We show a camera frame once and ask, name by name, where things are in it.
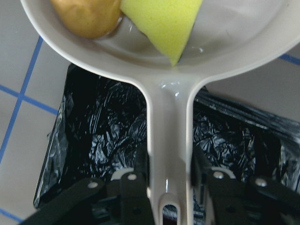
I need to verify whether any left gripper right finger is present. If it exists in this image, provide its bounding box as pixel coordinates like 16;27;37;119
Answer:
191;150;300;225

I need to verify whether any pink bin with black bag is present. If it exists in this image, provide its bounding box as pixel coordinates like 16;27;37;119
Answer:
33;64;300;209

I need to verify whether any yellow sponge piece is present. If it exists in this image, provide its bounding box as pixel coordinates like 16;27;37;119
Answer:
120;0;203;66

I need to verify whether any yellow-brown potato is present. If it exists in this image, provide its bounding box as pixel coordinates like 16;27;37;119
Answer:
50;0;122;39

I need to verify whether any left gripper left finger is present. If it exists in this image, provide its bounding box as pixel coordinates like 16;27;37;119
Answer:
22;147;155;225

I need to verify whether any beige plastic dustpan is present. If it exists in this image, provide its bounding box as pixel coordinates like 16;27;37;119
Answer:
22;0;300;225

